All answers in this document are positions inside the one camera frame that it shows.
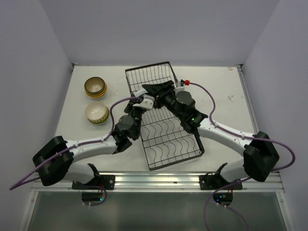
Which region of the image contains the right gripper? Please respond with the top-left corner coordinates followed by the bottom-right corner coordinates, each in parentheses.
top-left (142, 80), bottom-right (185, 120)

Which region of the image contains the white ceramic bowl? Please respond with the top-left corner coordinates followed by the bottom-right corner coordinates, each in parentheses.
top-left (133, 88), bottom-right (148, 97)

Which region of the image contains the white black striped bowl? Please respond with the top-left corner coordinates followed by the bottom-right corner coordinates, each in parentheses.
top-left (85, 101), bottom-right (108, 122)

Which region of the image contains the orange yellow bowl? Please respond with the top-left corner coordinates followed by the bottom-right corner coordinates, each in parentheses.
top-left (86, 92), bottom-right (105, 99)

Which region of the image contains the dark patterned bowl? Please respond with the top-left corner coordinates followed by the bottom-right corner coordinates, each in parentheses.
top-left (84, 77), bottom-right (107, 95)

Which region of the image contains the lime yellow bowl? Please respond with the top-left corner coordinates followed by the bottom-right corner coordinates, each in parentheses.
top-left (88, 110), bottom-right (110, 121)

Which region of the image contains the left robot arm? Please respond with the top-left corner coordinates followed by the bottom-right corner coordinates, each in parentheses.
top-left (33, 99), bottom-right (153, 189)

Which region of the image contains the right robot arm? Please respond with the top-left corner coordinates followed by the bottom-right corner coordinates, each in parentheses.
top-left (142, 80), bottom-right (280, 189)

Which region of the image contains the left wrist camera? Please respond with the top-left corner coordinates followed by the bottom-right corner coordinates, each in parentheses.
top-left (133, 94), bottom-right (154, 110)

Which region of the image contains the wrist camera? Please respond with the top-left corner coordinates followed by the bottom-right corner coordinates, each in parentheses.
top-left (174, 79), bottom-right (190, 94)
top-left (133, 94), bottom-right (154, 110)

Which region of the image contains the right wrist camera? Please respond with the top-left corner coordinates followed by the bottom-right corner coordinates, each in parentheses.
top-left (174, 79), bottom-right (190, 94)

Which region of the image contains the black wire dish rack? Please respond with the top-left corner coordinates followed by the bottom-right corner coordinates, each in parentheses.
top-left (125, 62), bottom-right (205, 171)

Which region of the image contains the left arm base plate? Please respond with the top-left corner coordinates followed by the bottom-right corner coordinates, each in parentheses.
top-left (72, 175), bottom-right (116, 190)

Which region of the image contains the aluminium mounting rail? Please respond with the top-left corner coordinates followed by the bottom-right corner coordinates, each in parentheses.
top-left (30, 171), bottom-right (286, 193)

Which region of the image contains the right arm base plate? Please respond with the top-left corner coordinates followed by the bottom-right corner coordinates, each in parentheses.
top-left (199, 173), bottom-right (243, 190)

